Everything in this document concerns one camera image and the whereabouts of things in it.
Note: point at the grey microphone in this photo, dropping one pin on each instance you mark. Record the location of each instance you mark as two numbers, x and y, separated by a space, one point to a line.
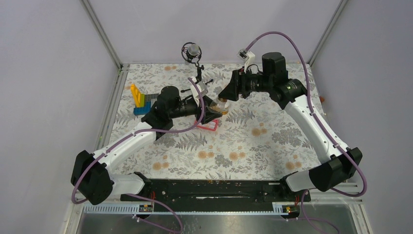
191 52

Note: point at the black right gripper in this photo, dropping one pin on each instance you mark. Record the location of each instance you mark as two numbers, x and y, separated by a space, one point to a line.
237 86

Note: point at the black microphone tripod stand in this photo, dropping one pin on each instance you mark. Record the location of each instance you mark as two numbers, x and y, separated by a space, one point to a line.
198 78

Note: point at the blue lego block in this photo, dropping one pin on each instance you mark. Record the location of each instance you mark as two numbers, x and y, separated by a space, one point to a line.
137 111

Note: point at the grey lego baseplate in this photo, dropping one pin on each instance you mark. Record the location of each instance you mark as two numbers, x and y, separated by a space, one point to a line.
151 97

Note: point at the white pill bottle orange label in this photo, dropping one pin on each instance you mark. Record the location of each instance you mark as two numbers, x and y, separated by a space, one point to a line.
225 108

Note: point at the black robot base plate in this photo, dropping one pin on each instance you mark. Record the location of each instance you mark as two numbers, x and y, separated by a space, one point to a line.
258 190

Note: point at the yellow lego block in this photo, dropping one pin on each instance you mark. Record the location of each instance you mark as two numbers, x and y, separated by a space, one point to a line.
138 97

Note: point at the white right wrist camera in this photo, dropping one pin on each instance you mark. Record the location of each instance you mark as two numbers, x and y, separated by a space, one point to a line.
247 57

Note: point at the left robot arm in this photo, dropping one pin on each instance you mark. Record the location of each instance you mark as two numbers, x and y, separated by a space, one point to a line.
93 173

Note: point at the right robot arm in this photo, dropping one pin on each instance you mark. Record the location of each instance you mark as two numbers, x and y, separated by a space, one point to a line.
338 162

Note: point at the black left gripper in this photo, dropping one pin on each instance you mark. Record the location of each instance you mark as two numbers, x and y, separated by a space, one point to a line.
209 113

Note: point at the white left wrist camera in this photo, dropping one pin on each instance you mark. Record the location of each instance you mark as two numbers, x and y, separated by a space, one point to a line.
198 89

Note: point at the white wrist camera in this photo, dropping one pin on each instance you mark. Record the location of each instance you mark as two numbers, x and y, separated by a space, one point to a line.
247 57
198 89

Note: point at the red pill organizer box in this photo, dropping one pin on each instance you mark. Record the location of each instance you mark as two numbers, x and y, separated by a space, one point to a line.
211 126

